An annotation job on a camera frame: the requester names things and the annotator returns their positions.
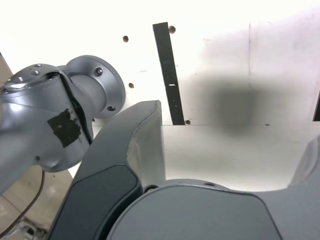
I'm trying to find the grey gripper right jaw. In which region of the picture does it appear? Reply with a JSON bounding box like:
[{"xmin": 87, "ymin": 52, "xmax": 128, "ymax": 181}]
[{"xmin": 107, "ymin": 134, "xmax": 320, "ymax": 240}]

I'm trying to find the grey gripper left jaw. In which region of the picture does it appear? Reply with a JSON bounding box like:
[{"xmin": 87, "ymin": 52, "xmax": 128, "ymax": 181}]
[{"xmin": 47, "ymin": 99, "xmax": 166, "ymax": 240}]

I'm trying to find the black tape strip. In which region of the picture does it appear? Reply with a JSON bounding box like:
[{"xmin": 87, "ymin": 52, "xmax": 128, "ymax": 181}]
[{"xmin": 152, "ymin": 21, "xmax": 185, "ymax": 126}]

